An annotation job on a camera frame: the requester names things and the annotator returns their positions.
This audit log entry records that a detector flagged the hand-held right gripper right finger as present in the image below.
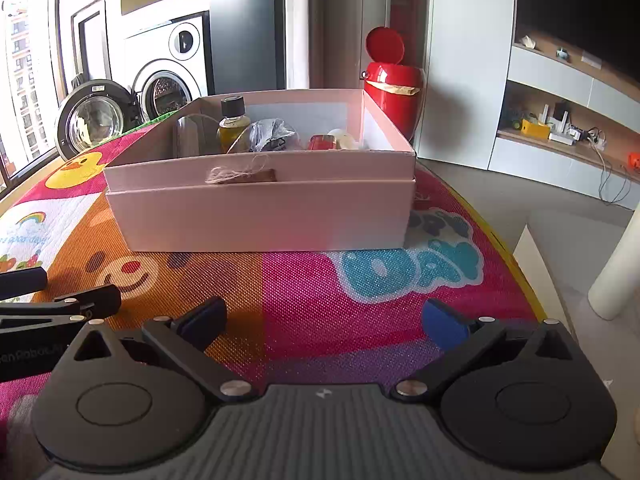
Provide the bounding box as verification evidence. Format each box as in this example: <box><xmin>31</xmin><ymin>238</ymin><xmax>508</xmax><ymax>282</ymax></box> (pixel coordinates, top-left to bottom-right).
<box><xmin>390</xmin><ymin>298</ymin><xmax>576</xmax><ymax>403</ymax></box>

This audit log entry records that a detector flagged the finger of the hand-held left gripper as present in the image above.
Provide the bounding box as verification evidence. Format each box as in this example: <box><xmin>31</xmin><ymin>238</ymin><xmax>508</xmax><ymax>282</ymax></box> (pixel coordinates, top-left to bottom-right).
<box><xmin>0</xmin><ymin>267</ymin><xmax>49</xmax><ymax>304</ymax></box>
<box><xmin>0</xmin><ymin>284</ymin><xmax>122</xmax><ymax>334</ymax></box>

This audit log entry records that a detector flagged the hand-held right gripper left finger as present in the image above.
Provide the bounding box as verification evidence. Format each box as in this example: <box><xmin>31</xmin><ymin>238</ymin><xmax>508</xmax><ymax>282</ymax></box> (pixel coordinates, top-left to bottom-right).
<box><xmin>72</xmin><ymin>296</ymin><xmax>258</xmax><ymax>403</ymax></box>

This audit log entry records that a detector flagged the pink cardboard box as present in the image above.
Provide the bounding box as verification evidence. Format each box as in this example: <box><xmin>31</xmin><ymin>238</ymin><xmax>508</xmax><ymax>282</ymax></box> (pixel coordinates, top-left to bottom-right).
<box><xmin>103</xmin><ymin>88</ymin><xmax>418</xmax><ymax>253</ymax></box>

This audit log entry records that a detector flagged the clear packet with black item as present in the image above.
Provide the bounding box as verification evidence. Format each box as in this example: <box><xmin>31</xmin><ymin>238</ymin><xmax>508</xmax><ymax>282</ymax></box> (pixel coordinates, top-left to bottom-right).
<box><xmin>227</xmin><ymin>118</ymin><xmax>301</xmax><ymax>153</ymax></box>

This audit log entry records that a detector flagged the colourful cartoon play mat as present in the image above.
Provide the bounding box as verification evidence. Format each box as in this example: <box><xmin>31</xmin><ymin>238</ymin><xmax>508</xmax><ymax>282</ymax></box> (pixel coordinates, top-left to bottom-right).
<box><xmin>0</xmin><ymin>110</ymin><xmax>548</xmax><ymax>480</ymax></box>

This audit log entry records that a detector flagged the twine tag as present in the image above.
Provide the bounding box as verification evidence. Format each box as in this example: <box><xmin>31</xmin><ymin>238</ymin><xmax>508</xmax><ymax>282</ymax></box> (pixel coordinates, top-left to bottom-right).
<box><xmin>205</xmin><ymin>156</ymin><xmax>278</xmax><ymax>186</ymax></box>

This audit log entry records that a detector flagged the round washing machine door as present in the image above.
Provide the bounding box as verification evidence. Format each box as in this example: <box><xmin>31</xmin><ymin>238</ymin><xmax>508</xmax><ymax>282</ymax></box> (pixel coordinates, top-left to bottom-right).
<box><xmin>54</xmin><ymin>79</ymin><xmax>143</xmax><ymax>161</ymax></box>

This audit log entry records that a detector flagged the white cylinder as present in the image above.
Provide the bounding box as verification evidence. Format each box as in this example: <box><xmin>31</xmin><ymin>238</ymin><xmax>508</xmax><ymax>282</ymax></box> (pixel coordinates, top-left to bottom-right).
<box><xmin>587</xmin><ymin>220</ymin><xmax>640</xmax><ymax>321</ymax></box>

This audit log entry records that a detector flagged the amber oil bottle black cap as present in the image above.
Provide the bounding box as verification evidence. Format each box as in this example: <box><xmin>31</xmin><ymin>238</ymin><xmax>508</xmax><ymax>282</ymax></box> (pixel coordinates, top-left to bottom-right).
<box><xmin>218</xmin><ymin>96</ymin><xmax>252</xmax><ymax>153</ymax></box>

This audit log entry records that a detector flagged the cream round object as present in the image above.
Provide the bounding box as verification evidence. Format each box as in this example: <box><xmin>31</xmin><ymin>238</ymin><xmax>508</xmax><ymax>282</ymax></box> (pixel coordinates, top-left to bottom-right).
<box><xmin>327</xmin><ymin>128</ymin><xmax>361</xmax><ymax>151</ymax></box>

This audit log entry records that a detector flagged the yellow box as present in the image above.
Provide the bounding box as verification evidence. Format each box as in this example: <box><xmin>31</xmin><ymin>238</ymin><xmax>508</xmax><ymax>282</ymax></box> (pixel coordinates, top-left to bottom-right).
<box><xmin>521</xmin><ymin>119</ymin><xmax>551</xmax><ymax>140</ymax></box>

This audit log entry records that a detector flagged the white electronic device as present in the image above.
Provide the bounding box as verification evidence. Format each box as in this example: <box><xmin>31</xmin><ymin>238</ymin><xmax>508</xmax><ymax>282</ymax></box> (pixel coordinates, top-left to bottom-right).
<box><xmin>549</xmin><ymin>101</ymin><xmax>582</xmax><ymax>146</ymax></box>

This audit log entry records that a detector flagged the red trash bin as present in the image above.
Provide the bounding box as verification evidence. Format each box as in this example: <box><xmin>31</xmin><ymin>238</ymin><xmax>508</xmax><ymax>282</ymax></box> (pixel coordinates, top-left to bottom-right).
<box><xmin>361</xmin><ymin>26</ymin><xmax>427</xmax><ymax>142</ymax></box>

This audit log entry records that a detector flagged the silver washing machine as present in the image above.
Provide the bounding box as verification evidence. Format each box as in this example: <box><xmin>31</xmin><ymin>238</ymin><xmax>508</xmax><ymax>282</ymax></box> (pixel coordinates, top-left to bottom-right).
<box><xmin>122</xmin><ymin>10</ymin><xmax>211</xmax><ymax>128</ymax></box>

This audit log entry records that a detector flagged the white cabinet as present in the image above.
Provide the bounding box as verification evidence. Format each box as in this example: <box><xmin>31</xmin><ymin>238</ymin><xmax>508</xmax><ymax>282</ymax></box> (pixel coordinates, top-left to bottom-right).
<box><xmin>415</xmin><ymin>0</ymin><xmax>518</xmax><ymax>173</ymax></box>

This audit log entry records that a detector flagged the grey curtain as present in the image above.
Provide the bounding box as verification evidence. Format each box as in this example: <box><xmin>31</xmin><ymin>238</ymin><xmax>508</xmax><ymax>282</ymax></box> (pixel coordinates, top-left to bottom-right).
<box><xmin>284</xmin><ymin>0</ymin><xmax>393</xmax><ymax>92</ymax></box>

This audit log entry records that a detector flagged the black television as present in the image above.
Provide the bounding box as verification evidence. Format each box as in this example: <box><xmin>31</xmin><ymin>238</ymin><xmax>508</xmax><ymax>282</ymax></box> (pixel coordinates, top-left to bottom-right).
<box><xmin>515</xmin><ymin>0</ymin><xmax>640</xmax><ymax>92</ymax></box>

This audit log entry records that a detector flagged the dark cable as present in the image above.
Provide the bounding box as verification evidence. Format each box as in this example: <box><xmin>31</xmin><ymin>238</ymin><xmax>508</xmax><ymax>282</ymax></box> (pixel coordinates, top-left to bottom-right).
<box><xmin>584</xmin><ymin>129</ymin><xmax>634</xmax><ymax>206</ymax></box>

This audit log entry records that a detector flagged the wall shelf unit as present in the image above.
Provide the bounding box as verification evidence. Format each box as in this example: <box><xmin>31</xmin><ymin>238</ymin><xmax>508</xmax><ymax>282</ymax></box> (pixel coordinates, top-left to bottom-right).
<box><xmin>487</xmin><ymin>25</ymin><xmax>640</xmax><ymax>211</ymax></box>

